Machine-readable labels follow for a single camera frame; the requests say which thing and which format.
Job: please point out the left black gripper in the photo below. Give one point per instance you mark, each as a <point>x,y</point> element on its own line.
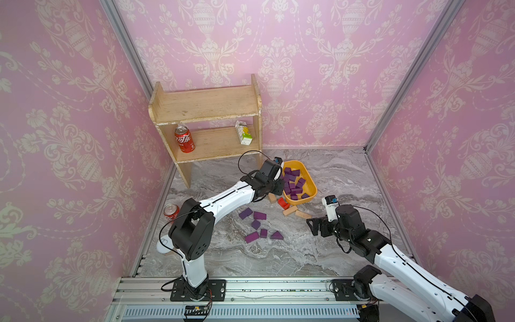
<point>280,190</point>

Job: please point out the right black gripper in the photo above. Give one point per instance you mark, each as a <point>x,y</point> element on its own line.
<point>324,223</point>

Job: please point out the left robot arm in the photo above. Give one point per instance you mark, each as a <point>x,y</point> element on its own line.
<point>191,232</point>

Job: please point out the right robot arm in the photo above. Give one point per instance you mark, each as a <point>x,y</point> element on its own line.
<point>392,277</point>

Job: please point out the yellow plastic storage bin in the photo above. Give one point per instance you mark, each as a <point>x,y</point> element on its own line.
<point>291,193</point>

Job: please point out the beige wood brick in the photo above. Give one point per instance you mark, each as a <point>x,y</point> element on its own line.
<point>272,198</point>

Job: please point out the small red brick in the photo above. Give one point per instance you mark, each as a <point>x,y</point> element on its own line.
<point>283,203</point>

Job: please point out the purple brick centre long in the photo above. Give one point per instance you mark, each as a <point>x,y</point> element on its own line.
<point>259,216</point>

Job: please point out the natural wood brick small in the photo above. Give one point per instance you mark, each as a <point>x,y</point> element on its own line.
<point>290,210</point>

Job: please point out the engraved natural wood brick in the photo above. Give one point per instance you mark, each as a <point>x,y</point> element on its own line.
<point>303,215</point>

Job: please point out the green white juice carton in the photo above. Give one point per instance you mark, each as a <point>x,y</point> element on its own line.
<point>244,133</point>

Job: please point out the purple triangle brick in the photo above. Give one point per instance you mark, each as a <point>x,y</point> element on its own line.
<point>277,236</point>

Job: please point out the wooden two-tier shelf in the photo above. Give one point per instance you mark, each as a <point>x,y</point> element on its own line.
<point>169,110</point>

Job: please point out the red cola can on shelf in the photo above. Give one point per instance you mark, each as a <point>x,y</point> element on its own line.
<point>184,138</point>

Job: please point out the red cola can on floor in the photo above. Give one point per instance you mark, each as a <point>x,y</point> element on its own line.
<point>171,211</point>

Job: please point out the white round lid object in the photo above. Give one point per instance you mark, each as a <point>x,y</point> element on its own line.
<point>165,246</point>

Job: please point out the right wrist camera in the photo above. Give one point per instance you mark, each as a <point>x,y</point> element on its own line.
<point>330,204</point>

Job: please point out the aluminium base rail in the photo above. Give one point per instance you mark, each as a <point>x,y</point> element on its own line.
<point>247,299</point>

